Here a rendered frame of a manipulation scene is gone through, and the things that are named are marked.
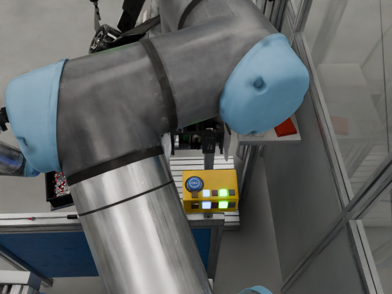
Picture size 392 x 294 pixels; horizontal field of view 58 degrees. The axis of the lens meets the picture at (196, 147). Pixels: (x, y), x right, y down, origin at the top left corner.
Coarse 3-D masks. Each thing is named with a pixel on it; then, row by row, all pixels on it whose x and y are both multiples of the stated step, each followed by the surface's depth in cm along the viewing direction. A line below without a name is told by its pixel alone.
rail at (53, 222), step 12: (0, 216) 120; (12, 216) 120; (24, 216) 120; (36, 216) 120; (48, 216) 120; (60, 216) 120; (192, 216) 120; (216, 216) 120; (0, 228) 121; (12, 228) 121; (24, 228) 121; (36, 228) 122; (48, 228) 122; (60, 228) 122; (72, 228) 123; (192, 228) 126; (204, 228) 126
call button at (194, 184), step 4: (188, 180) 103; (192, 180) 103; (196, 180) 103; (200, 180) 103; (188, 184) 102; (192, 184) 102; (196, 184) 102; (200, 184) 102; (192, 188) 101; (196, 188) 101
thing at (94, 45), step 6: (102, 30) 118; (108, 30) 112; (114, 30) 114; (96, 36) 119; (102, 36) 111; (108, 36) 112; (114, 36) 113; (102, 42) 111; (108, 42) 112; (90, 48) 118; (96, 48) 112; (102, 48) 112; (108, 48) 112
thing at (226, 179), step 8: (184, 176) 105; (192, 176) 104; (200, 176) 105; (208, 176) 105; (216, 176) 105; (224, 176) 105; (232, 176) 105; (184, 184) 103; (208, 184) 103; (216, 184) 103; (224, 184) 103; (232, 184) 103; (184, 192) 102; (200, 192) 102; (184, 200) 100; (192, 200) 101; (200, 200) 101; (208, 200) 101; (216, 200) 101; (224, 200) 101; (232, 200) 101; (184, 208) 105; (200, 208) 105; (208, 208) 105; (216, 208) 105; (224, 208) 105; (232, 208) 106
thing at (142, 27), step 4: (156, 16) 96; (148, 20) 95; (152, 20) 92; (156, 20) 89; (140, 24) 99; (144, 24) 93; (148, 24) 90; (152, 24) 88; (156, 24) 108; (136, 28) 95; (140, 28) 92; (144, 28) 90; (148, 28) 88; (152, 28) 111; (124, 32) 107; (128, 32) 97; (132, 32) 94; (136, 32) 91; (140, 32) 89; (144, 32) 88; (120, 36) 106
